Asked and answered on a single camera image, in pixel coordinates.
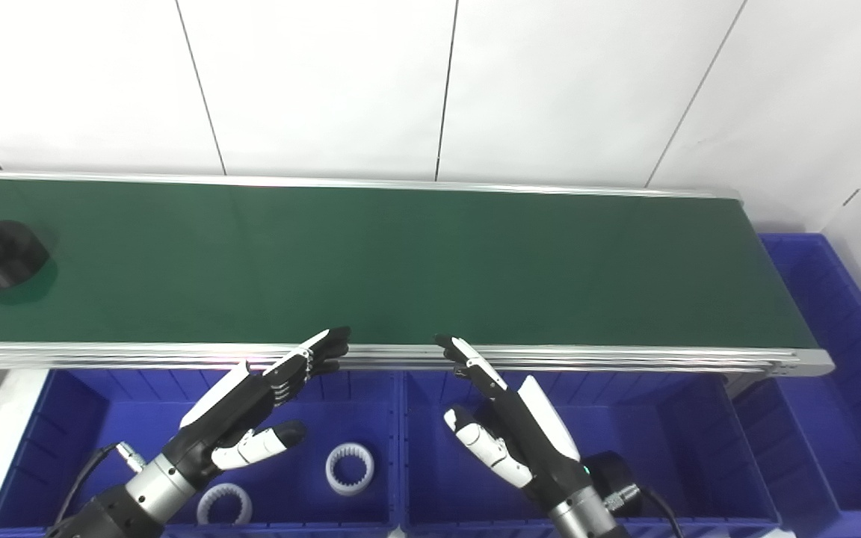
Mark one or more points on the black stepped cylinder part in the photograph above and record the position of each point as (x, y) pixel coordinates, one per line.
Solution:
(613, 471)
(1, 254)

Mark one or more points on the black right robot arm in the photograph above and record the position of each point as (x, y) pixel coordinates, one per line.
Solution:
(580, 519)

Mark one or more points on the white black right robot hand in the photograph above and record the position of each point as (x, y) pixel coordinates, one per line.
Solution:
(531, 433)

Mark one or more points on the blue bin with black parts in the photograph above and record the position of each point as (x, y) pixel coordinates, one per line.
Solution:
(670, 441)

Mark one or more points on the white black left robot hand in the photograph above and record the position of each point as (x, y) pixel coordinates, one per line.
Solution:
(232, 407)

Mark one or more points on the empty blue bin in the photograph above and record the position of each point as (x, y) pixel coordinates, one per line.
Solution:
(834, 418)

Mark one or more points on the blue bin with white gears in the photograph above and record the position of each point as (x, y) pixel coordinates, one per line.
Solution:
(341, 403)

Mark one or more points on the green conveyor belt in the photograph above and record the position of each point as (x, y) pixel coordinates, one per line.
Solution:
(625, 359)
(400, 261)

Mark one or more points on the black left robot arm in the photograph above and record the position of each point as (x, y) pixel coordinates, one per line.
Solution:
(143, 497)

